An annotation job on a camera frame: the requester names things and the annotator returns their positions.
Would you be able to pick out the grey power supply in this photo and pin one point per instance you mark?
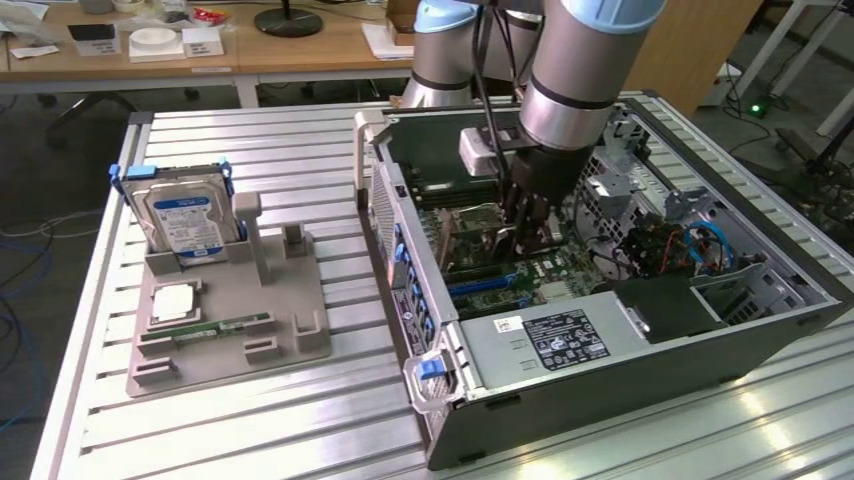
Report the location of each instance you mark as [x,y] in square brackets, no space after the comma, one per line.
[508,360]

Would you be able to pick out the hard disk with blue caddy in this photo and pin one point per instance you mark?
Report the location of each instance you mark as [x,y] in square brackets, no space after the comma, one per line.
[181,220]

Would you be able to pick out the white paper label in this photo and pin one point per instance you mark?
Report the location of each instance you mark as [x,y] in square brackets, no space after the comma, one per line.
[35,51]

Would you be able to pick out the white round dish box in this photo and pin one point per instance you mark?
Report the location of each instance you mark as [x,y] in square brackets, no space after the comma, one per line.
[157,45]

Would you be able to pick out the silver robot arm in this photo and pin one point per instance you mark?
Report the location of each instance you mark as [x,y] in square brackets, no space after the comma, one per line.
[581,75]

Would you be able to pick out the white box with black top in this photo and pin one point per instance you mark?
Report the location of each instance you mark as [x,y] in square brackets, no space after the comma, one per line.
[95,40]

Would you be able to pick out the green indicator light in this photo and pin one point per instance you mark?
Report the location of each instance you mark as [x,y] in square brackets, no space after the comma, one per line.
[756,107]

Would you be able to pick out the red package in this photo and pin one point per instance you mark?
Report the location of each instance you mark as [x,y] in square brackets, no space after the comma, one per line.
[209,16]

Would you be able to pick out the cardboard box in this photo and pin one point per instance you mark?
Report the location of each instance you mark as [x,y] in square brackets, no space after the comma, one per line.
[401,17]

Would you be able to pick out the wooden desk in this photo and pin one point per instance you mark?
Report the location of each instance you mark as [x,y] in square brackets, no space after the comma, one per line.
[101,67]

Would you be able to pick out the graphics card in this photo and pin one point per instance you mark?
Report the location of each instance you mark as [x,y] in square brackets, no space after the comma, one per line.
[477,247]

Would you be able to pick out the blue expansion slot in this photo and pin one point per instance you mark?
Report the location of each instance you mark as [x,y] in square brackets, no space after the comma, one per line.
[481,285]

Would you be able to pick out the metal disk bay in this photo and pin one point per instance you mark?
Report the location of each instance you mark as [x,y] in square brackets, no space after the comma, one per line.
[615,190]

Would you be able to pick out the open black PC case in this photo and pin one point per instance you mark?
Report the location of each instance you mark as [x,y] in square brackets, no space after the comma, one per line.
[668,390]

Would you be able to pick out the plain white box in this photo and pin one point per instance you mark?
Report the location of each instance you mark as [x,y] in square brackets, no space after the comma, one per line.
[202,44]

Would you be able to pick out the CPU chip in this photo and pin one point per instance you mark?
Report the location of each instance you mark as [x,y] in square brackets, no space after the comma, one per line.
[174,302]

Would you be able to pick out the clear plastic bags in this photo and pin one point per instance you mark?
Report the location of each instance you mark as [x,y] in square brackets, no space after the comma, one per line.
[27,20]

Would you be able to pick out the black floor equipment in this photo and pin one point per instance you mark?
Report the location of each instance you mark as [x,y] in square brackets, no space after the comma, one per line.
[795,142]

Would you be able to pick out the green motherboard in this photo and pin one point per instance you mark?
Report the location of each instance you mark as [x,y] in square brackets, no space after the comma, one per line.
[555,272]

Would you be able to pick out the wooden cabinet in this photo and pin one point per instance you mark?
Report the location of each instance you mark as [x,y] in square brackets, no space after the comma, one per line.
[688,50]

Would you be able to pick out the white desk frame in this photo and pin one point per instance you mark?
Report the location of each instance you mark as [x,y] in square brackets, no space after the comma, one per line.
[788,70]

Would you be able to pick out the grey parts rack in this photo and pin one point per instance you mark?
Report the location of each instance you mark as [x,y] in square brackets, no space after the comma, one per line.
[214,360]

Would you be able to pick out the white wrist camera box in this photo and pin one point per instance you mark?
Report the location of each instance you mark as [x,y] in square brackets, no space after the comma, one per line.
[477,155]

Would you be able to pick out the black chair base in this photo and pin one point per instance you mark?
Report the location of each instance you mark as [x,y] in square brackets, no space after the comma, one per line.
[87,107]

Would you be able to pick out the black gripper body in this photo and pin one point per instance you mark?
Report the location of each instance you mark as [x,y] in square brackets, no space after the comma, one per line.
[550,170]

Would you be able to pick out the blue case latch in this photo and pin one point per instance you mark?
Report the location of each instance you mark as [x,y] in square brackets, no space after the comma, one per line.
[429,370]

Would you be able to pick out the stack of white papers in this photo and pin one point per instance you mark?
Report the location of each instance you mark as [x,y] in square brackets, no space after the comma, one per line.
[388,42]

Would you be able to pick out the green RAM stick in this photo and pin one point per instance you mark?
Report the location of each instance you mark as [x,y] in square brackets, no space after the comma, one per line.
[208,327]

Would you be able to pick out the black round lamp base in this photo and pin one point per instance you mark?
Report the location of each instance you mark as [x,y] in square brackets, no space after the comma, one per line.
[288,24]

